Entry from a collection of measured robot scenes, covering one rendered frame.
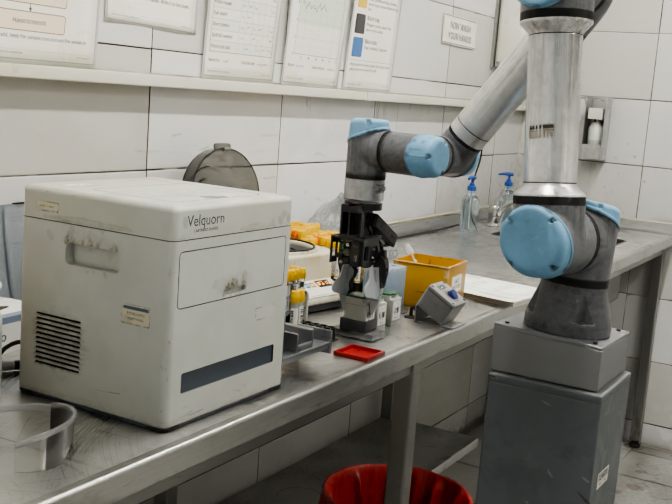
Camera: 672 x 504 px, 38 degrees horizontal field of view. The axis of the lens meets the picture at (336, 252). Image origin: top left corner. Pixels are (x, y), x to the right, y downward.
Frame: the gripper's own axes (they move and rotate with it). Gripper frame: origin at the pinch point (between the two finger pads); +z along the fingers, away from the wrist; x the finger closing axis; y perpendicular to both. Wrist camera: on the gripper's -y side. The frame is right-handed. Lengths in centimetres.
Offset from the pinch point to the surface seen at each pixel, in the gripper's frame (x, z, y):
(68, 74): -53, -39, 25
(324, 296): -15.4, 2.8, -13.2
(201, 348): 7, -4, 59
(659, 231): 7, 5, -239
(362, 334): 2.4, 4.9, 2.7
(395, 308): 1.4, 2.4, -12.8
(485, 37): -55, -64, -191
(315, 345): 5.4, 2.1, 25.5
